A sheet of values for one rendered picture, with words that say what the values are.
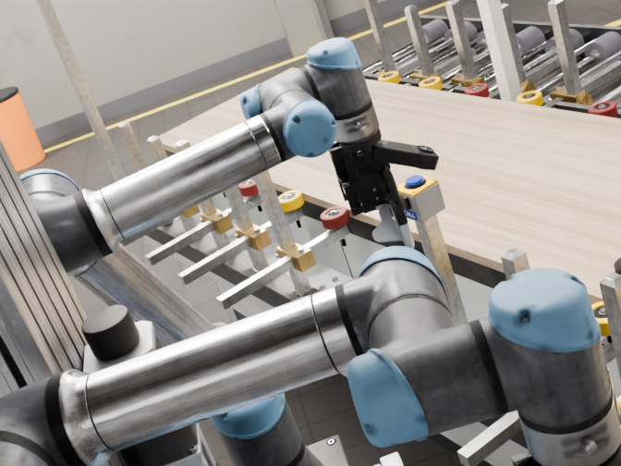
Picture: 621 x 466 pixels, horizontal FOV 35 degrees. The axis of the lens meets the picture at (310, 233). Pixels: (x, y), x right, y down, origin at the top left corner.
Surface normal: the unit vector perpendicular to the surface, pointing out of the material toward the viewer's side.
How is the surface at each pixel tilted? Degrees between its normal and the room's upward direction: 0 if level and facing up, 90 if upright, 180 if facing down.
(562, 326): 88
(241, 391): 94
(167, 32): 90
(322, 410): 0
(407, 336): 5
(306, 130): 90
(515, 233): 0
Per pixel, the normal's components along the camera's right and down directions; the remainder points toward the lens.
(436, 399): -0.04, 0.14
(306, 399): -0.31, -0.85
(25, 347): 0.17, 0.39
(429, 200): 0.53, 0.22
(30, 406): -0.02, -0.70
